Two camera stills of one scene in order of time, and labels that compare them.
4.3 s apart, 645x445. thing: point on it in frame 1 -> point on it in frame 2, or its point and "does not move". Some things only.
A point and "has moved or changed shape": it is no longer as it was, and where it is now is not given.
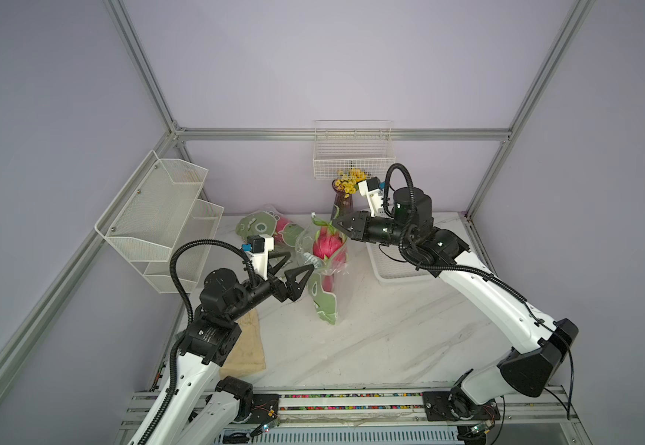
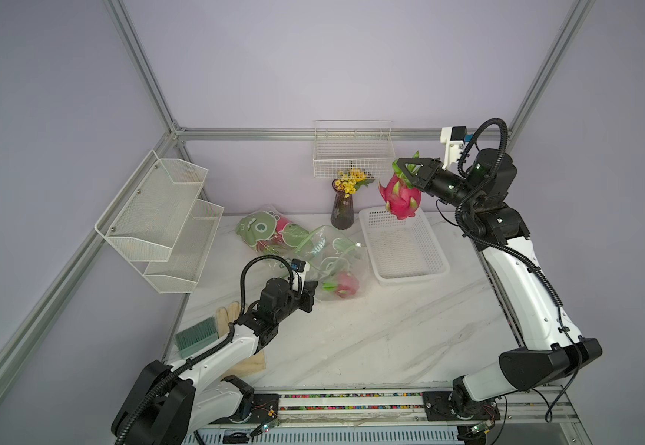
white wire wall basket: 353,144 does not move
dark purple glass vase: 344,204 does not move
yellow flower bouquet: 349,179 does not move
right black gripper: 363,227 -> 420,184
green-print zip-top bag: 274,222 does not move
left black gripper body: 277,290 -> 304,301
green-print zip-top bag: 328,281 has moved or changed shape
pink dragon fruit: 327,239 -> 400,196
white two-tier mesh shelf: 158,209 does not move
